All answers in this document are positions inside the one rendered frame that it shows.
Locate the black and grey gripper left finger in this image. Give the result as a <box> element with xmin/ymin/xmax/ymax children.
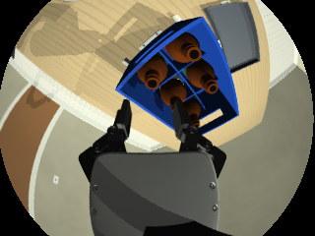
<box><xmin>79</xmin><ymin>99</ymin><xmax>132</xmax><ymax>183</ymax></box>

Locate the brown glass bottle with green label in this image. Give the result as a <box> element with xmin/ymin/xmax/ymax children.
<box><xmin>183</xmin><ymin>58</ymin><xmax>219</xmax><ymax>93</ymax></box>

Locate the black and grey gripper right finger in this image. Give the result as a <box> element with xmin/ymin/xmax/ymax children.
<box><xmin>172</xmin><ymin>99</ymin><xmax>226</xmax><ymax>178</ymax></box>

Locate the blue bottle crate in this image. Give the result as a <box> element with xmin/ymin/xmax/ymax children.
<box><xmin>115</xmin><ymin>17</ymin><xmax>239</xmax><ymax>135</ymax></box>

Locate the brown ceramic bottle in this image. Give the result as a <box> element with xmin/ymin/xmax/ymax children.
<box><xmin>164</xmin><ymin>31</ymin><xmax>202</xmax><ymax>63</ymax></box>
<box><xmin>137</xmin><ymin>53</ymin><xmax>168</xmax><ymax>89</ymax></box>

